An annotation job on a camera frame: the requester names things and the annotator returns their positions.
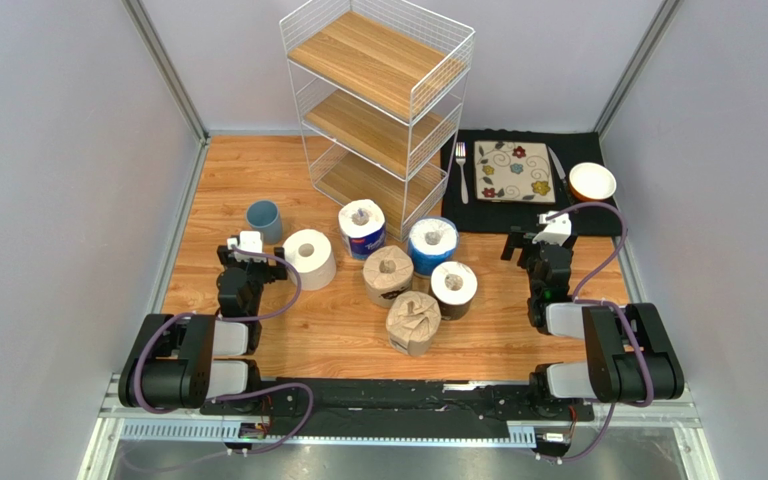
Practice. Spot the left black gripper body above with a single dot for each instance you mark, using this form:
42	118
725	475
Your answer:
257	273

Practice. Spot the orange white bowl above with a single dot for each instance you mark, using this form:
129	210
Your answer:
590	181

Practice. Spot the white wire wooden shelf rack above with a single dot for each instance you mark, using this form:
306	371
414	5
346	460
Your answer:
378	88

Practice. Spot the brown paper roll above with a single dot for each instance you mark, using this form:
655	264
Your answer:
412	322
387	273

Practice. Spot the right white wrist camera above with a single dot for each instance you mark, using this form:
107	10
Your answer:
556	229

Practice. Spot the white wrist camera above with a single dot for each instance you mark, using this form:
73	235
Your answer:
246	246
556	229

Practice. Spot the square floral plate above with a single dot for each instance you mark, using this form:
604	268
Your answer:
519	172

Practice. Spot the white roll blue label wrapper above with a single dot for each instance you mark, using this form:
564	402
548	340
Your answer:
362	225

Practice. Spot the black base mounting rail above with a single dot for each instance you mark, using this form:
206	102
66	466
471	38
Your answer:
402	409

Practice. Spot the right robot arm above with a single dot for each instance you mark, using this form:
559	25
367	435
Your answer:
629	356

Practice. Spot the blue paper towel roll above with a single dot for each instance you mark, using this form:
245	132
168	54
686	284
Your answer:
431	241

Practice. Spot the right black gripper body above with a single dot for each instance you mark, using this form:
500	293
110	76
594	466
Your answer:
531	249

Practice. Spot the black cloth placemat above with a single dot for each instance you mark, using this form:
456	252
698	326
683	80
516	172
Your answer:
478	216

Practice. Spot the white roll dark brown wrapper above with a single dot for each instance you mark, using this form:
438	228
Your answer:
454	285

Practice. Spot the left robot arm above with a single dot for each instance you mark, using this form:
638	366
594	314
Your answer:
181	362

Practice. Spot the plain white paper towel roll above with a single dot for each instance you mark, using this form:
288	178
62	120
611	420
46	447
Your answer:
311	254

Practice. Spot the blue grey cup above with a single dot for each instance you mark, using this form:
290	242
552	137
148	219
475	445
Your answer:
264	216

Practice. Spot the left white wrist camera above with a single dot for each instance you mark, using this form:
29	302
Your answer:
246	246

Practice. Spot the dark handled knife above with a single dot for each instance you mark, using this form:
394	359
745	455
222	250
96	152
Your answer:
562	176

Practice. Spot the silver fork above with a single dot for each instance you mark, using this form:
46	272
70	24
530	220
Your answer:
460	158

